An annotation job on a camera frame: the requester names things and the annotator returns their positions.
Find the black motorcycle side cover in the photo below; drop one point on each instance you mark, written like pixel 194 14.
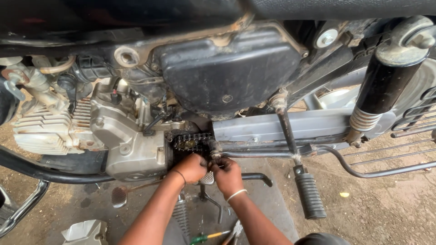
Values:
pixel 224 71

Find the metal saree guard rails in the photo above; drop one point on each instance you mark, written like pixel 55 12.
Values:
pixel 391 160

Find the person's right fingers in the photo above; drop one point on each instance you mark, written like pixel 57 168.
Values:
pixel 214 167

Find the metal gear shift pedal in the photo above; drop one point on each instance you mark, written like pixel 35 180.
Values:
pixel 120 196

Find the black bent lever bar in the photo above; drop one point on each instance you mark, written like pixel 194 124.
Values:
pixel 259 177

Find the black motorcycle seat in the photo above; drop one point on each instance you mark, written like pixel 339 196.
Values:
pixel 340 8

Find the person's left fingers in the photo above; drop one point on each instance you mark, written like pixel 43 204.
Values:
pixel 202 166

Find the chrome crash guard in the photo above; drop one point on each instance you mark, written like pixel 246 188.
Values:
pixel 24 207

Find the metal pliers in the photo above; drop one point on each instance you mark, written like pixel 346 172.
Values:
pixel 233 233

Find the silver sprocket cover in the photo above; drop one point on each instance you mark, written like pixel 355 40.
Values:
pixel 85 233

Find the black fuel tank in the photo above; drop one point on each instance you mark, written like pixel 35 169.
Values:
pixel 102 17

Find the white wrist bangle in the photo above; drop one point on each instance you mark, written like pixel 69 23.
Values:
pixel 236 194

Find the black chrome shock absorber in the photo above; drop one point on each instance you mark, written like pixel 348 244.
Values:
pixel 388 85

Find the black rubber footrest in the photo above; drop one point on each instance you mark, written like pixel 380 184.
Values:
pixel 309 195

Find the black wrist thread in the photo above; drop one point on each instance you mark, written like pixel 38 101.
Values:
pixel 180 175

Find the person's left hand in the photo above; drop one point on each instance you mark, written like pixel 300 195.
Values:
pixel 189 168

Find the person's right hand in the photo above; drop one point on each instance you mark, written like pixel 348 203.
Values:
pixel 228 177

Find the finned engine cylinder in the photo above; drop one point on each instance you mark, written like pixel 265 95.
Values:
pixel 47 132

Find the silver carburetor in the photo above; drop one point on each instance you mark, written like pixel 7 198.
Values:
pixel 30 80

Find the yellow scrap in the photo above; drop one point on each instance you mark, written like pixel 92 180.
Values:
pixel 344 194

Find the person's dark trouser knee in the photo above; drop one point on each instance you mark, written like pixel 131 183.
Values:
pixel 322 239

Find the green yellow screwdriver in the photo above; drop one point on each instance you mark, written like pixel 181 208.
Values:
pixel 207 236

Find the silver engine crankcase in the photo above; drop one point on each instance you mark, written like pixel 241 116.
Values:
pixel 133 146

